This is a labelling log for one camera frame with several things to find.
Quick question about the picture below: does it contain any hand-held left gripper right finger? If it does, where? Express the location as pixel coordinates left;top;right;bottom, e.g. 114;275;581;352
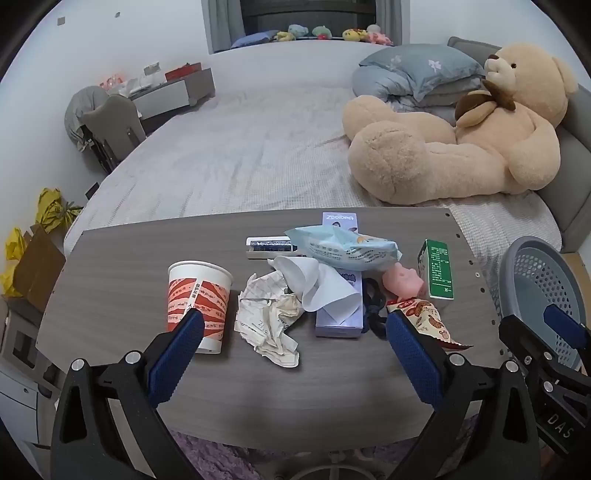
385;310;541;480

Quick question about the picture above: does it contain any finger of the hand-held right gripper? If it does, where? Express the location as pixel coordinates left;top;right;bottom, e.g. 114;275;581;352
542;304;591;358
498;314;583;398

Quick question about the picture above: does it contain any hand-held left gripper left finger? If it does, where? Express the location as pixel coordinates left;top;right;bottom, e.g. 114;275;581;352
50;307;206;480

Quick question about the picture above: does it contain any red snack wrapper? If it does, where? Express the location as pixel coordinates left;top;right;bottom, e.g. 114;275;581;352
387;298;474;354

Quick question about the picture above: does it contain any grey perforated basket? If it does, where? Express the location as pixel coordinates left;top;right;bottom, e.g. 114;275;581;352
499;236;587;370

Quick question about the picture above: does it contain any red patterned paper cup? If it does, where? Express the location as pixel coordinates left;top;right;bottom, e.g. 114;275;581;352
167;261;234;355

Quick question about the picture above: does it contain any pink pig toy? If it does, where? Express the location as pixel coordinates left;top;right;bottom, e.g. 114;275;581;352
382;264;426;298

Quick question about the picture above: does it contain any green and white carton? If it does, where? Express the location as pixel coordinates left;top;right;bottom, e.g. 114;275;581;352
418;239;454;301

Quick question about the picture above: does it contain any printed paper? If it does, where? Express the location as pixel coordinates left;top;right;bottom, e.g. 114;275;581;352
235;272;305;368

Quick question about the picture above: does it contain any white tissue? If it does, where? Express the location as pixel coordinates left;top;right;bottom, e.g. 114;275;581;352
268;257;362;324

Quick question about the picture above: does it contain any long purple box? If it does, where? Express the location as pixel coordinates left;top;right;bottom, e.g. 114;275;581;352
315;210;363;339

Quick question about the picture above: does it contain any light blue wet wipes pack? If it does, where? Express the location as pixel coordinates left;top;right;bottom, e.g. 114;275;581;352
284;224;403;271

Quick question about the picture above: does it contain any white table base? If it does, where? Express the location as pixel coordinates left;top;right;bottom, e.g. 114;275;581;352
272;445;375;480

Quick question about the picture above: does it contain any white and blue flat box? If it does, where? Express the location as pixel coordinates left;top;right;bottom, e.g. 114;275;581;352
246;236;301;260

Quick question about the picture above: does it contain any brown cardboard box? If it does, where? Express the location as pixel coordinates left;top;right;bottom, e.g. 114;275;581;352
11;224;68;315

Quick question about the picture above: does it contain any large beige teddy bear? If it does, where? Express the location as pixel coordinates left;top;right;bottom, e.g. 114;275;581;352
342;43;578;206

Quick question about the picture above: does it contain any yellow plastic bag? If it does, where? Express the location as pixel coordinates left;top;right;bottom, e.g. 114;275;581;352
0;226;26;296
36;187;84;236

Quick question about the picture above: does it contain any grey bed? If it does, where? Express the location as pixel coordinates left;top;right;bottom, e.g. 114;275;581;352
62;36;591;278

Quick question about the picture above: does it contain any grey chair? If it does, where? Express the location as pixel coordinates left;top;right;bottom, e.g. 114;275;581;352
78;96;147;174

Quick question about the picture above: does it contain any grey and white desk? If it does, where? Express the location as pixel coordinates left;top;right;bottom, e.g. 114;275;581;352
99;68;216;134

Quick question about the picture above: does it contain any folded blue-grey duvet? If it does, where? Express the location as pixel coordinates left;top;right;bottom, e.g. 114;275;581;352
352;65;485;114

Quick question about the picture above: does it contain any grey jacket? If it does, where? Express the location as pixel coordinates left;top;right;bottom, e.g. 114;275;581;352
64;85;112;153

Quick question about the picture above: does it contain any white desk clutter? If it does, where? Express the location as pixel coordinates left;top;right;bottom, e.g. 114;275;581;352
124;62;165;95

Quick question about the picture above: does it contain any red box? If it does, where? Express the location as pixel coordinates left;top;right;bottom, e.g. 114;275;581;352
165;62;203;80

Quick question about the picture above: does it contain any blue-grey flowered pillow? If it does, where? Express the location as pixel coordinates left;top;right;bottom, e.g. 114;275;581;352
359;44;490;102

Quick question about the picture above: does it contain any pink plush toy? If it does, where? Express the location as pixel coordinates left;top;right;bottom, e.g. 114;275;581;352
365;24;393;46

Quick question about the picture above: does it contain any blue cushion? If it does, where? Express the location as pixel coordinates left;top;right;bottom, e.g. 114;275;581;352
229;30;280;49

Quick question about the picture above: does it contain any grey curtain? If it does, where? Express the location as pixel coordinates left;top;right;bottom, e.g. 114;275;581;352
202;0;245;54
375;0;413;47

